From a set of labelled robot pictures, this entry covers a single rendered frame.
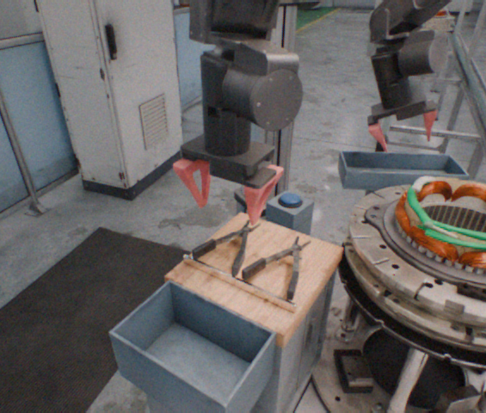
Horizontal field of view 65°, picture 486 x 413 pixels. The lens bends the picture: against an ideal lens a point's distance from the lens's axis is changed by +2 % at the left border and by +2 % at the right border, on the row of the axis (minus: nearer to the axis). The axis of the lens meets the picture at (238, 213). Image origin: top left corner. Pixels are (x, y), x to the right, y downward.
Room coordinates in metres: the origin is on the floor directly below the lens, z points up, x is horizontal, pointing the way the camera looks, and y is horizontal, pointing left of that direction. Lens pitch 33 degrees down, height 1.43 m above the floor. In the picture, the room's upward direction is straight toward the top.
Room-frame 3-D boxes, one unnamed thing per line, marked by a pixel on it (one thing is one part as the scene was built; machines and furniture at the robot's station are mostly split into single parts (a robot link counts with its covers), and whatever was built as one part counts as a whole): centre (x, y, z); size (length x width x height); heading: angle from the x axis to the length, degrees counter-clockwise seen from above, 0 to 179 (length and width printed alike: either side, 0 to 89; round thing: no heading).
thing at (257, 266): (0.39, -0.02, 1.09); 0.04 x 0.01 x 0.02; 132
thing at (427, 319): (0.34, -0.24, 1.06); 0.09 x 0.04 x 0.01; 63
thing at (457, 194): (0.52, -0.37, 1.12); 0.06 x 0.02 x 0.04; 63
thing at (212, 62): (0.43, 0.01, 1.32); 0.07 x 0.06 x 0.07; 31
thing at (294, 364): (0.43, -0.03, 0.91); 0.19 x 0.19 x 0.26; 57
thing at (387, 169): (0.77, -0.36, 0.92); 0.25 x 0.11 x 0.28; 85
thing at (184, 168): (0.45, 0.04, 1.19); 0.07 x 0.07 x 0.09; 59
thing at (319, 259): (0.43, -0.03, 1.05); 0.20 x 0.19 x 0.02; 147
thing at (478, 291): (0.33, -0.28, 1.10); 0.03 x 0.01 x 0.01; 63
